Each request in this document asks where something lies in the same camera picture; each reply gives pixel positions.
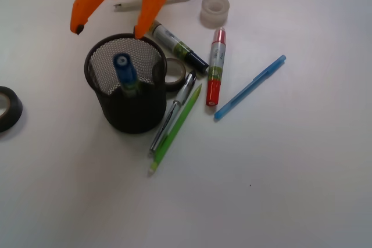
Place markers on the black cap marker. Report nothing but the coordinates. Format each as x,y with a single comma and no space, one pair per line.
179,49

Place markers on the blue cap marker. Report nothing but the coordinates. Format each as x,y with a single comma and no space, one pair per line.
126,74

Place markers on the red cap marker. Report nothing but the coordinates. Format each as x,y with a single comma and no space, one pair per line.
216,63

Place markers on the light blue pen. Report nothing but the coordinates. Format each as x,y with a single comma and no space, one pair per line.
264,75

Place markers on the white pen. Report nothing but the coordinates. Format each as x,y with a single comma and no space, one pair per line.
136,5

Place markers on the dark tape roll behind holder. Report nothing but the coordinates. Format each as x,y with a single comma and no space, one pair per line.
175,75

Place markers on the black mesh pen holder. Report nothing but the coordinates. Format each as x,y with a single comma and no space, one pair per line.
137,114

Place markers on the silver black pen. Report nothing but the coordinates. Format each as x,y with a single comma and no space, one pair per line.
177,104

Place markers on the clear tape roll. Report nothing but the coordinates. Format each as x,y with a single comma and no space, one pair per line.
214,13

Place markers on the black electrical tape roll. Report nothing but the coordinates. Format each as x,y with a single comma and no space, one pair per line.
13,109

